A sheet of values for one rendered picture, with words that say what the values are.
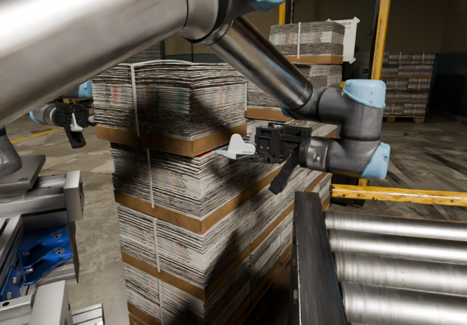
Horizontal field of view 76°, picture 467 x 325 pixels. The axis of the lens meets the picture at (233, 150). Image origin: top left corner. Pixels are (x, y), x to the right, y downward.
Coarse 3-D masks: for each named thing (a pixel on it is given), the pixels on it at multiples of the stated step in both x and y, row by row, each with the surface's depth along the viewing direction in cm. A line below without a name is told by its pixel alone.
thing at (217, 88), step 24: (144, 72) 78; (168, 72) 74; (192, 72) 71; (216, 72) 79; (144, 96) 79; (168, 96) 75; (192, 96) 73; (216, 96) 82; (240, 96) 93; (168, 120) 76; (192, 120) 74; (216, 120) 83; (240, 120) 95
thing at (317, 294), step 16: (304, 192) 63; (304, 208) 56; (320, 208) 56; (304, 224) 51; (320, 224) 51; (304, 240) 46; (320, 240) 46; (304, 256) 42; (320, 256) 42; (304, 272) 39; (320, 272) 39; (304, 288) 36; (320, 288) 36; (336, 288) 36; (304, 304) 34; (320, 304) 34; (336, 304) 34; (304, 320) 32; (320, 320) 32; (336, 320) 32
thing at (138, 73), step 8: (128, 72) 81; (136, 72) 80; (128, 80) 81; (136, 80) 80; (144, 80) 79; (136, 88) 81; (136, 96) 81; (144, 104) 81; (144, 112) 80; (144, 120) 81; (144, 128) 82
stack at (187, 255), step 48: (144, 192) 93; (192, 192) 82; (240, 192) 101; (288, 192) 138; (144, 240) 100; (192, 240) 86; (240, 240) 105; (288, 240) 151; (144, 288) 106; (240, 288) 112
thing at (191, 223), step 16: (272, 176) 121; (320, 176) 183; (256, 192) 110; (144, 208) 95; (160, 208) 91; (224, 208) 92; (288, 208) 142; (176, 224) 89; (192, 224) 85; (208, 224) 86; (272, 224) 128; (256, 240) 116; (128, 256) 106; (240, 256) 106; (160, 272) 99; (224, 272) 98; (272, 272) 137; (192, 288) 92; (208, 288) 91; (256, 288) 123; (128, 304) 114; (144, 320) 111
